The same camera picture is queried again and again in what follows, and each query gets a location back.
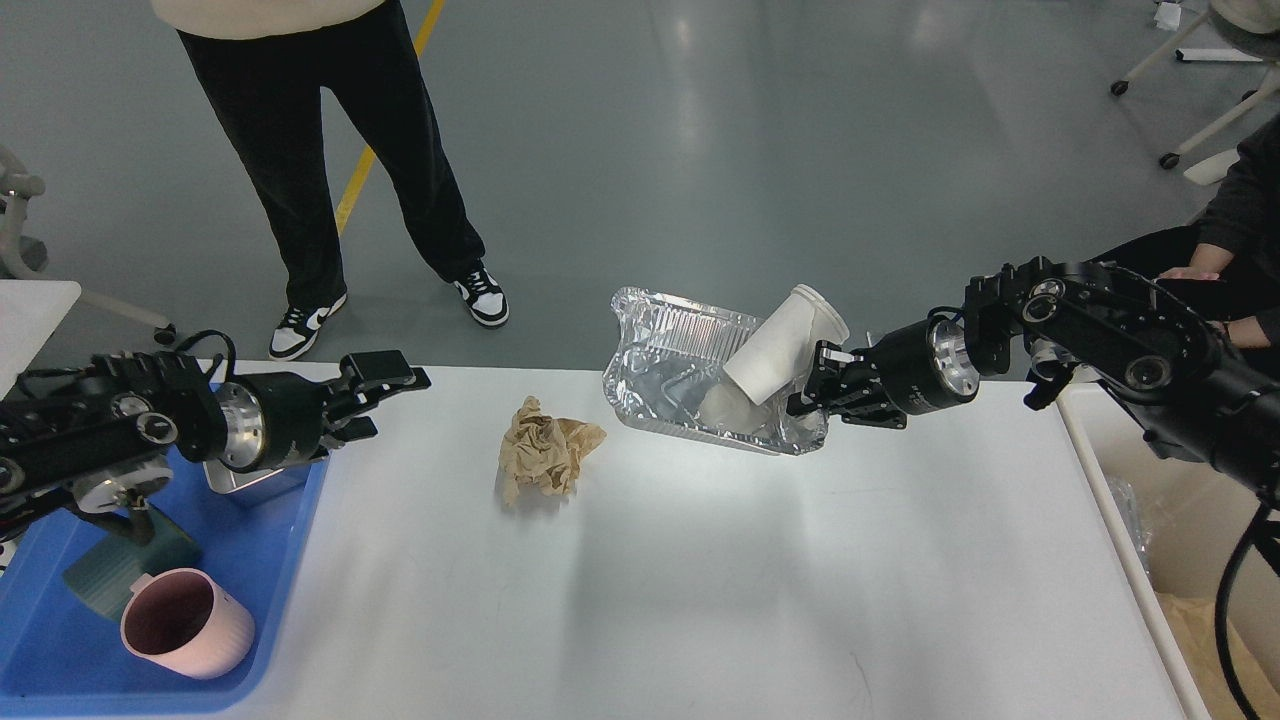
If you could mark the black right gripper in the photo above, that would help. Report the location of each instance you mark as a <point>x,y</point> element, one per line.
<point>921,369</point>

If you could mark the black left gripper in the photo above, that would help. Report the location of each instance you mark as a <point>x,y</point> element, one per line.
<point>276,420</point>

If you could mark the cream paper cup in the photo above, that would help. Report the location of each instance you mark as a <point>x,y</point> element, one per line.
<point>782,347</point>

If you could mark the aluminium foil tray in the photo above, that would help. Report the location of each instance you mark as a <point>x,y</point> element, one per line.
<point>666,376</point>

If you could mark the steel rectangular container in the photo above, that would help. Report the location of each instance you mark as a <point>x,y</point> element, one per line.
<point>254,487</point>

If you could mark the brown paper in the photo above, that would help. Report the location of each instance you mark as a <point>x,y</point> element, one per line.
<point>1191,623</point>
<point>544,452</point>

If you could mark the pink ribbed mug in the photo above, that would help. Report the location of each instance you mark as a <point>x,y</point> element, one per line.
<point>184,621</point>

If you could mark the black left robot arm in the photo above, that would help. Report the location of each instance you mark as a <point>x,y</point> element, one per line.
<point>94,440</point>

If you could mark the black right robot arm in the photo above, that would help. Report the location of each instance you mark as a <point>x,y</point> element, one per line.
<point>1164,362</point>

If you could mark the green ribbed cup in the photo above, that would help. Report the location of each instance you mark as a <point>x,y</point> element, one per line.
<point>102,577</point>

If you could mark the white side table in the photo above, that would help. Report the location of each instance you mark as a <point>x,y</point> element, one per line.
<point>30,312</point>

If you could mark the standing person beige top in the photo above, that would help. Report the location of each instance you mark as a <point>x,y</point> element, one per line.
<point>263,66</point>

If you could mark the white office chair left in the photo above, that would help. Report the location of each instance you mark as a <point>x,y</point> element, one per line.
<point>25,258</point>

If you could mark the white plastic bin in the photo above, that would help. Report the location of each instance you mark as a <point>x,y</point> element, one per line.
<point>1173,523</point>

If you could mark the blue plastic tray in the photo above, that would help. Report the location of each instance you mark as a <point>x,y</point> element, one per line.
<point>62,659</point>

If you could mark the brown paper in bin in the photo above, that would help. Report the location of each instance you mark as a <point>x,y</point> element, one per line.
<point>1191,623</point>

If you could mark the seated person in black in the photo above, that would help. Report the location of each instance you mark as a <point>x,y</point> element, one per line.
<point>1235,240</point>

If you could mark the white chair top right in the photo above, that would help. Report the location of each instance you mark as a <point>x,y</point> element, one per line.
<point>1238,34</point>

